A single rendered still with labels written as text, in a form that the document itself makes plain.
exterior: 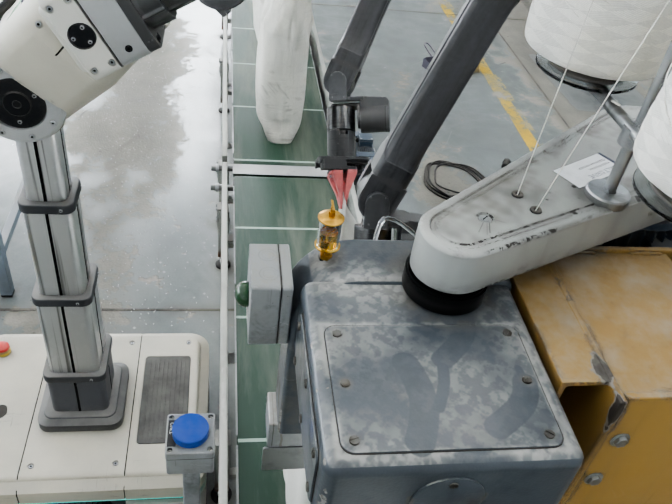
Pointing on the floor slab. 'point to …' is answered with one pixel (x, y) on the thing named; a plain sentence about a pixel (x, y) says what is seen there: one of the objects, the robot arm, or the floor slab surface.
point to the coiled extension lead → (452, 166)
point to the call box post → (191, 488)
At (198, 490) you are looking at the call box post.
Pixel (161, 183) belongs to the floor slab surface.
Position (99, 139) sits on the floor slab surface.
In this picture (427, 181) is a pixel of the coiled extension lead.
